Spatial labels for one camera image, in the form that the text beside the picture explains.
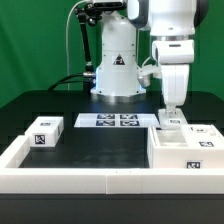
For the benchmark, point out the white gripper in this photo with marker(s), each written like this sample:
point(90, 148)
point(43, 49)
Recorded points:
point(174, 59)

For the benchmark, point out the white cabinet body box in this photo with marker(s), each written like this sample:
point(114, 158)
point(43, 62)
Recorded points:
point(169, 149)

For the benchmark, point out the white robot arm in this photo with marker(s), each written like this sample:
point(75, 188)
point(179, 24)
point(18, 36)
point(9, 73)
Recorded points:
point(141, 38)

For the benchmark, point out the white cabinet top block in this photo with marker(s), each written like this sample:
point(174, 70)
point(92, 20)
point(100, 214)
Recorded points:
point(45, 131)

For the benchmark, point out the white U-shaped workspace fence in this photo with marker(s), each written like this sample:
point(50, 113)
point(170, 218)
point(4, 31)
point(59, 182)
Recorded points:
point(16, 179)

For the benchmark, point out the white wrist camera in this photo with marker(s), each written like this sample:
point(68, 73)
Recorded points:
point(144, 74)

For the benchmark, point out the white marker base plate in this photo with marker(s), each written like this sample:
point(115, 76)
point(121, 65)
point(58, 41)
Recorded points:
point(115, 120)

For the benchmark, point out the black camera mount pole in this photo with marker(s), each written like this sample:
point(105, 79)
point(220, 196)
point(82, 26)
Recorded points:
point(90, 14)

